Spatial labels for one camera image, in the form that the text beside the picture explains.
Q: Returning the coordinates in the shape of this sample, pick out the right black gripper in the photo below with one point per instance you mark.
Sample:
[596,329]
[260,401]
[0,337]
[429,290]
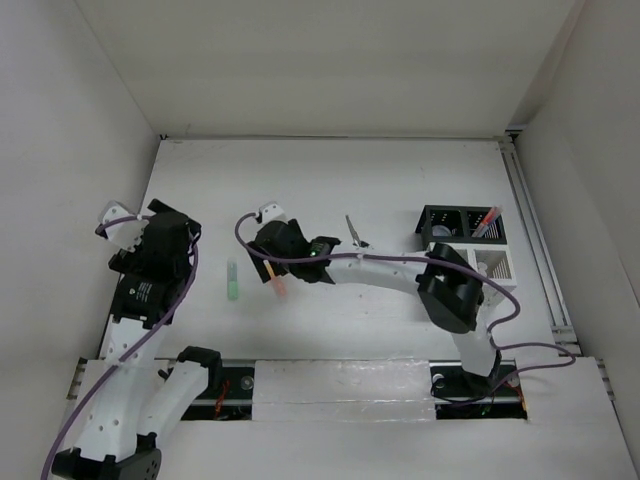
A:
[259,260]

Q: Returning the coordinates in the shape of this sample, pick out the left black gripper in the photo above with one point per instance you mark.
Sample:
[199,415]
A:
[132,259]

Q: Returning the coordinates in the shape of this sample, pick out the orange highlighter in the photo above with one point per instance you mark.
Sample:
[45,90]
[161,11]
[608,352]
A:
[275,281]

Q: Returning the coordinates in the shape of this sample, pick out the paper clip jar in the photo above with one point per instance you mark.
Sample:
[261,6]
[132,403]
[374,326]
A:
[442,231]

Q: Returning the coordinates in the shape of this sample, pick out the yellow highlighter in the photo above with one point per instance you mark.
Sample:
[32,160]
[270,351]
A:
[483,268]

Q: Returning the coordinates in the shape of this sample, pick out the red pen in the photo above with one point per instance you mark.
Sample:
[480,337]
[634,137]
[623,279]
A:
[485,222]

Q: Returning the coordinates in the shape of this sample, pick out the orange pen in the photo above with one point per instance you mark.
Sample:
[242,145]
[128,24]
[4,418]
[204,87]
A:
[490,219]

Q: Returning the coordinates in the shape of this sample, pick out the blue pen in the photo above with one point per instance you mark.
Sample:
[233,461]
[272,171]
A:
[483,225]

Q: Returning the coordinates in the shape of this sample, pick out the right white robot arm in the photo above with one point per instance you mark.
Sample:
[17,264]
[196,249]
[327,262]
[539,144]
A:
[447,287]

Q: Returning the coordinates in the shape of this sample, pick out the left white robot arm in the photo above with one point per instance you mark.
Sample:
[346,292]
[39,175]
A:
[118,428]

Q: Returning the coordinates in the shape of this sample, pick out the green highlighter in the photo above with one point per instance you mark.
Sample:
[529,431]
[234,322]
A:
[232,280]

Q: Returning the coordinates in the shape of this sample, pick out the black organizer box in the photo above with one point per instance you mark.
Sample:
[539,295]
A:
[462,218]

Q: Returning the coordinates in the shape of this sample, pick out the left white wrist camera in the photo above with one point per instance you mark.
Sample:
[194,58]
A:
[120,226]

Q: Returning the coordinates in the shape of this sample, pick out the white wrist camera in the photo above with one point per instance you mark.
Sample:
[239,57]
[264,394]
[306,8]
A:
[269,212]
[120,226]

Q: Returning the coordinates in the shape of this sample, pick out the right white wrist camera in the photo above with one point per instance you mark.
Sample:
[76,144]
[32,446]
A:
[269,212]

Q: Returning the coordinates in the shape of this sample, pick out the black handled scissors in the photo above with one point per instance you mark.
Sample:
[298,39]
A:
[357,241]

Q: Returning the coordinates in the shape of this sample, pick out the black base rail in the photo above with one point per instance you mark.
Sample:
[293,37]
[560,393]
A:
[354,391]

